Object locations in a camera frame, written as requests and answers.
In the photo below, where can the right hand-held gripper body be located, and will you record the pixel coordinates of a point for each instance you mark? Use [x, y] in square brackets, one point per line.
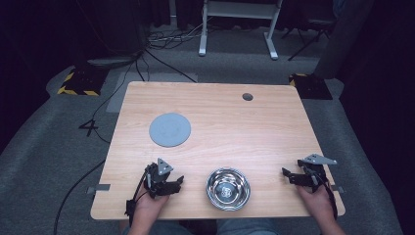
[314, 178]

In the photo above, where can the shiny steel bowl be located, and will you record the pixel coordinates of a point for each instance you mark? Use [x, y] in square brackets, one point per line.
[228, 189]

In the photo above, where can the grey tape strip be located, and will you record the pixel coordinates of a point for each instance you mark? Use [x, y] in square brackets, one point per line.
[99, 187]
[337, 188]

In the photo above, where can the person's left hand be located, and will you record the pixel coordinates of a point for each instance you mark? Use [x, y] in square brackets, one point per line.
[148, 207]

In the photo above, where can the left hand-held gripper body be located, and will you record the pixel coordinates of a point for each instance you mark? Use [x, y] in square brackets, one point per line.
[156, 182]

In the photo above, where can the round grey mat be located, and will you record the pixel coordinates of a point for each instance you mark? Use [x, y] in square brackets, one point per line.
[170, 130]

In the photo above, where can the white metal desk frame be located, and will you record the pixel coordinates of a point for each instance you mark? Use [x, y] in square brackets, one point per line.
[239, 9]

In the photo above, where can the black tripod stand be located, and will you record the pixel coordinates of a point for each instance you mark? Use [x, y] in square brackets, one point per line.
[310, 32]

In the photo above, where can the person's right hand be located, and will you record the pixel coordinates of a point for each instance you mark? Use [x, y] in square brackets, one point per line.
[318, 204]

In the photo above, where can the dark curtain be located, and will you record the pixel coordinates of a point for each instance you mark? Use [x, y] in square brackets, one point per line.
[345, 36]

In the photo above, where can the black yellow striped base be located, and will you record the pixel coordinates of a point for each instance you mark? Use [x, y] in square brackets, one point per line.
[83, 81]
[311, 87]

